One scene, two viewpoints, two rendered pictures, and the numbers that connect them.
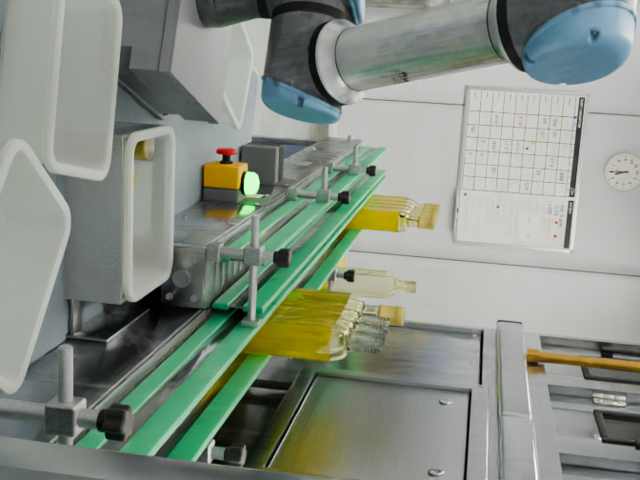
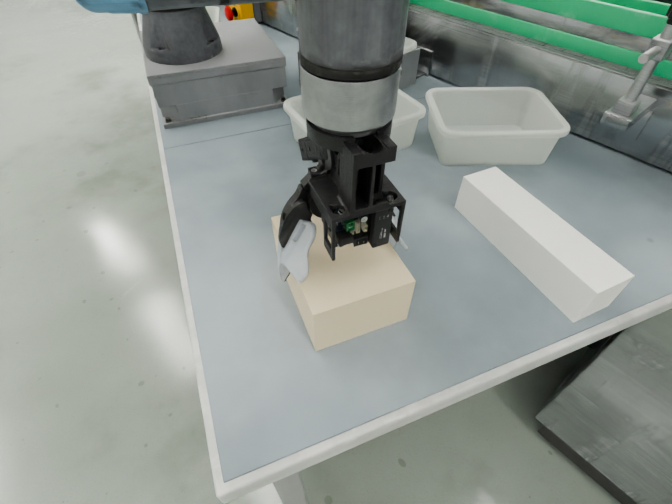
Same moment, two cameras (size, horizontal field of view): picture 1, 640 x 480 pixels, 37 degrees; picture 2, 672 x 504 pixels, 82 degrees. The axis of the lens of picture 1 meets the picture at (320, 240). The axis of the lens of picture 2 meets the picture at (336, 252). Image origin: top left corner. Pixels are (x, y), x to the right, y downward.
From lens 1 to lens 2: 0.70 m
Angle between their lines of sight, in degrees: 45
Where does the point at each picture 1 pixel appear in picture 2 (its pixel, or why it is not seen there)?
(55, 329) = (432, 82)
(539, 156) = not seen: outside the picture
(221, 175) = (246, 13)
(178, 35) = (257, 58)
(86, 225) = not seen: hidden behind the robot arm
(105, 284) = (411, 61)
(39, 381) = (488, 80)
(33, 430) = (556, 72)
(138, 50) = (274, 83)
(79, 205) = not seen: hidden behind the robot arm
